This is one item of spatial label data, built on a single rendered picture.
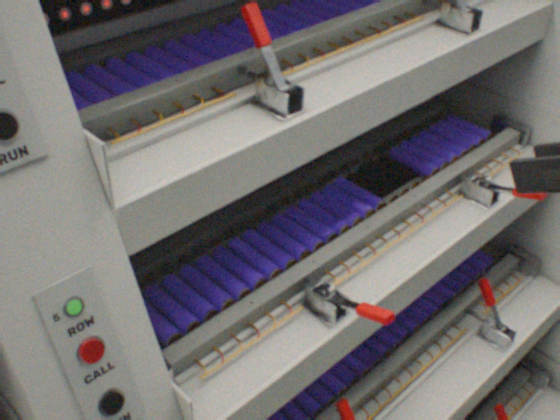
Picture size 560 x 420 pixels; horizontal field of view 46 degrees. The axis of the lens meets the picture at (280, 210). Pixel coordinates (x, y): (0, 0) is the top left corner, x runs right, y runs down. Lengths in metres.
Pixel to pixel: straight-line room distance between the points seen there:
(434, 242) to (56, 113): 0.44
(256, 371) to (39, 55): 0.31
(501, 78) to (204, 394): 0.58
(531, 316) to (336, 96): 0.49
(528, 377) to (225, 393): 0.65
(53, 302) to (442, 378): 0.53
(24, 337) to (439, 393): 0.53
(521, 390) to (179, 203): 0.75
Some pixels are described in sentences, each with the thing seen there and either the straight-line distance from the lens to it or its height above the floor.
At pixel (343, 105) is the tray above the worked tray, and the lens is 0.58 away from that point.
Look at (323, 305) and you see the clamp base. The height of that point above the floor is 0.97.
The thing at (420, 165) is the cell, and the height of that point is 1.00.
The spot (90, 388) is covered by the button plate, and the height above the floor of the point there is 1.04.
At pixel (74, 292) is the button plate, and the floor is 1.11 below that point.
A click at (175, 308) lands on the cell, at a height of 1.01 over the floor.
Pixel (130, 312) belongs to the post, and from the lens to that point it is 0.47.
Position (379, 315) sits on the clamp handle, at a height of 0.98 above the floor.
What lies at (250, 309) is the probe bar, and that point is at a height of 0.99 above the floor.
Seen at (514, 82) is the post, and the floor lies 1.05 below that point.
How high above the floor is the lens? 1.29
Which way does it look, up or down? 22 degrees down
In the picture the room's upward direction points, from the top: 14 degrees counter-clockwise
